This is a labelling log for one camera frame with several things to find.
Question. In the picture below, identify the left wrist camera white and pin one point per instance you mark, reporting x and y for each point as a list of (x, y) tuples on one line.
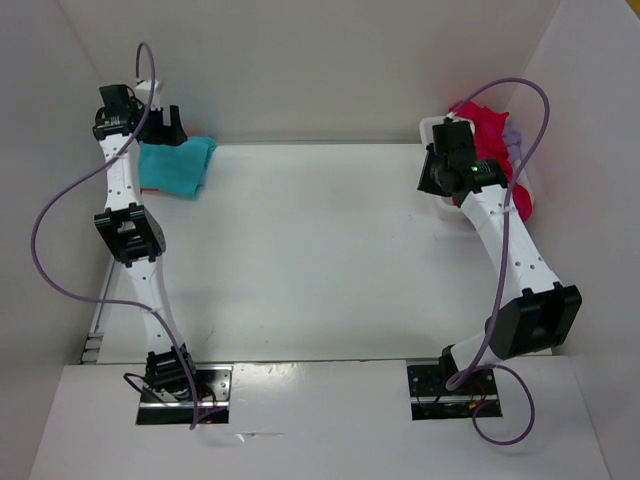
[(147, 89)]

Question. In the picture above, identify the cyan t shirt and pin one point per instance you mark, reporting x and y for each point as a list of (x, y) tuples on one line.
[(172, 167)]

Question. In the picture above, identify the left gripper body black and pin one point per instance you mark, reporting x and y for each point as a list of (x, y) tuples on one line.
[(138, 109)]

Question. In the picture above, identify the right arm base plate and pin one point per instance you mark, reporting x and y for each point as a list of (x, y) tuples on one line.
[(430, 400)]

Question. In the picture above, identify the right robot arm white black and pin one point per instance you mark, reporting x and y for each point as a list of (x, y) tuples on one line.
[(533, 310)]

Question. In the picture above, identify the lavender t shirt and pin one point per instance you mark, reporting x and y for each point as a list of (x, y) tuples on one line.
[(515, 140)]

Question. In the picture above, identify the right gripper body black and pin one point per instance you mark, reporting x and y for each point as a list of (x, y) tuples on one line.
[(439, 166)]

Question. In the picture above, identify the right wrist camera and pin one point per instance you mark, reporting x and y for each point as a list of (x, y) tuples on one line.
[(451, 117)]

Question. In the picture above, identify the white plastic basket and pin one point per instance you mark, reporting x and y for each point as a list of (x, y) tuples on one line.
[(445, 208)]

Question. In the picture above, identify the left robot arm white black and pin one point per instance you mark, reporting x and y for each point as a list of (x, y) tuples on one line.
[(132, 235)]

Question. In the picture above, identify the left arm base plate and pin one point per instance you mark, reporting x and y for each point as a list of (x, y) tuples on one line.
[(158, 407)]

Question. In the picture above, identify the magenta t shirt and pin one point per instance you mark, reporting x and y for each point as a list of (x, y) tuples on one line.
[(489, 126)]

